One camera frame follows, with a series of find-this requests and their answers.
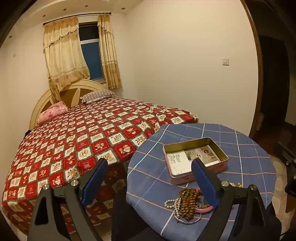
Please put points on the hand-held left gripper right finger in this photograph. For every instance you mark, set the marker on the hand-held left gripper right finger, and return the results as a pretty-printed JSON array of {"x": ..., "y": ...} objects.
[{"x": 205, "y": 183}]

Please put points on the pink bangle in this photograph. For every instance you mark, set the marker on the pink bangle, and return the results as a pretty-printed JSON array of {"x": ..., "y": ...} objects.
[{"x": 204, "y": 209}]

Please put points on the wide beige floral curtain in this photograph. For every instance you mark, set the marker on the wide beige floral curtain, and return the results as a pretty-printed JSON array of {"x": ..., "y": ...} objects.
[{"x": 62, "y": 58}]

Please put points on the white light switch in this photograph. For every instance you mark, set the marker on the white light switch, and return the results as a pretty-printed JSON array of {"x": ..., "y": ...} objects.
[{"x": 226, "y": 61}]

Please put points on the printed paper card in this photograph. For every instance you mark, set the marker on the printed paper card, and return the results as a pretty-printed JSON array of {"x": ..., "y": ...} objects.
[{"x": 180, "y": 160}]

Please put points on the narrow beige floral curtain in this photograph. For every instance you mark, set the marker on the narrow beige floral curtain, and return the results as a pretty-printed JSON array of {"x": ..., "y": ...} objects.
[{"x": 109, "y": 58}]

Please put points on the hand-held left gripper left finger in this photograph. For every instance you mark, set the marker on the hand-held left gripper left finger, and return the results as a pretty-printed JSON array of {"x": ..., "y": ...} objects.
[{"x": 92, "y": 183}]

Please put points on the red patterned bedspread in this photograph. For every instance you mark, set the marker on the red patterned bedspread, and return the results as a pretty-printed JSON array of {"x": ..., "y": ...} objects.
[{"x": 81, "y": 139}]

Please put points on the silver bangle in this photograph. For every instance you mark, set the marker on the silver bangle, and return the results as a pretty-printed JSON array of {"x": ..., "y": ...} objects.
[{"x": 185, "y": 222}]

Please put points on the cream wooden headboard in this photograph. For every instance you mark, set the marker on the cream wooden headboard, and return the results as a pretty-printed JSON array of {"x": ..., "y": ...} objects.
[{"x": 69, "y": 92}]

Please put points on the striped pillow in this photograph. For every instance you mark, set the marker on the striped pillow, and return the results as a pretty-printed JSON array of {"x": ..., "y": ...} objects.
[{"x": 98, "y": 95}]

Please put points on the dark curtain rod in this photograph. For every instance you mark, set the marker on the dark curtain rod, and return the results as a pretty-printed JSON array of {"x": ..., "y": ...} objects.
[{"x": 87, "y": 15}]

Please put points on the pink tin box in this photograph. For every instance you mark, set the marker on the pink tin box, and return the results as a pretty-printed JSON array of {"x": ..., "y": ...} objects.
[{"x": 178, "y": 177}]

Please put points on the pink pillow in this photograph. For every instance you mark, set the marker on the pink pillow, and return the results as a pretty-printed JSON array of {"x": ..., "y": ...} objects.
[{"x": 52, "y": 112}]

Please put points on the blue plaid tablecloth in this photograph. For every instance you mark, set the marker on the blue plaid tablecloth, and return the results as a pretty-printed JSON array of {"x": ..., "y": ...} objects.
[{"x": 157, "y": 190}]

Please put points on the brown wooden door frame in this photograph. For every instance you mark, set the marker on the brown wooden door frame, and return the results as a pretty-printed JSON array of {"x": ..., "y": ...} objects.
[{"x": 256, "y": 69}]

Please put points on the window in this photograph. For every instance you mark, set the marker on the window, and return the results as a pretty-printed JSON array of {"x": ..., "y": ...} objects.
[{"x": 92, "y": 55}]

